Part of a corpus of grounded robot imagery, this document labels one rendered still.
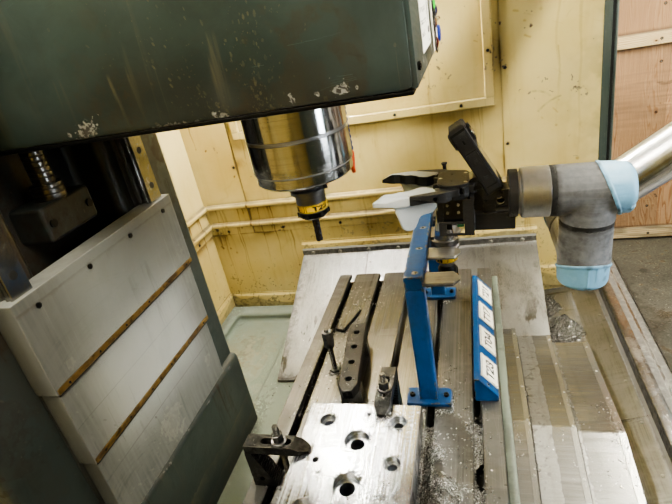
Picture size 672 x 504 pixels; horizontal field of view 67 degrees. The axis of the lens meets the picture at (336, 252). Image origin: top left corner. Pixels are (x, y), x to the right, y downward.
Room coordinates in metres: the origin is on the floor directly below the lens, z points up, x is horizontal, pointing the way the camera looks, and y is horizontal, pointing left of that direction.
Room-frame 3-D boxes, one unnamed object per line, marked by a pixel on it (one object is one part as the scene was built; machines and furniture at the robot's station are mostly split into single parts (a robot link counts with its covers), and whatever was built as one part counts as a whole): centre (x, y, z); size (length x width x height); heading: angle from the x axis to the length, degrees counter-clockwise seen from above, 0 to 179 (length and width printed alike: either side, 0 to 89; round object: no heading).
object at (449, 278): (0.87, -0.19, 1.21); 0.07 x 0.05 x 0.01; 72
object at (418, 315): (0.88, -0.14, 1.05); 0.10 x 0.05 x 0.30; 72
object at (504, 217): (0.71, -0.22, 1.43); 0.12 x 0.08 x 0.09; 72
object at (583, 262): (0.68, -0.37, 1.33); 0.11 x 0.08 x 0.11; 163
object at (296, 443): (0.74, 0.19, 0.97); 0.13 x 0.03 x 0.15; 72
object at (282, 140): (0.79, 0.02, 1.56); 0.16 x 0.16 x 0.12
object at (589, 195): (0.66, -0.37, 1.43); 0.11 x 0.08 x 0.09; 72
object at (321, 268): (1.41, -0.18, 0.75); 0.89 x 0.70 x 0.26; 72
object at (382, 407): (0.83, -0.04, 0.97); 0.13 x 0.03 x 0.15; 162
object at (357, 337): (1.02, 0.01, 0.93); 0.26 x 0.05 x 0.06; 167
